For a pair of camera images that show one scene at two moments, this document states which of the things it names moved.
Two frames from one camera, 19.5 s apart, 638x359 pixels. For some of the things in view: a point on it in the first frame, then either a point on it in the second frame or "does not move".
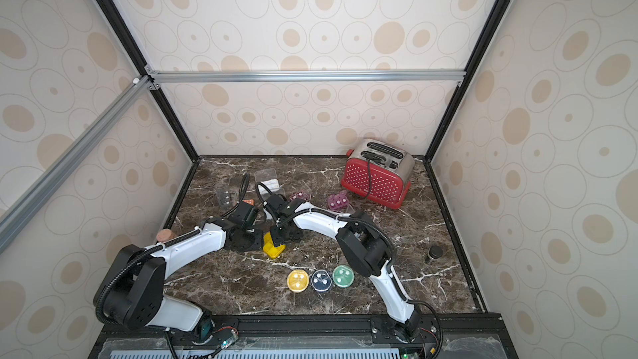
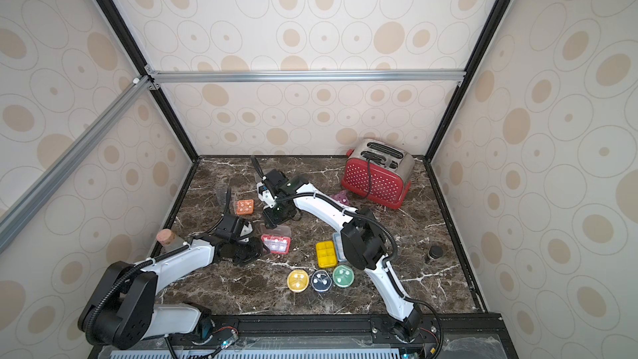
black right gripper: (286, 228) → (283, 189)
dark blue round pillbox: (321, 280) does not move
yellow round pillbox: (298, 281) does not move
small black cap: (435, 252) does not move
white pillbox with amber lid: (269, 248) → (326, 254)
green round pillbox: (343, 276) does not move
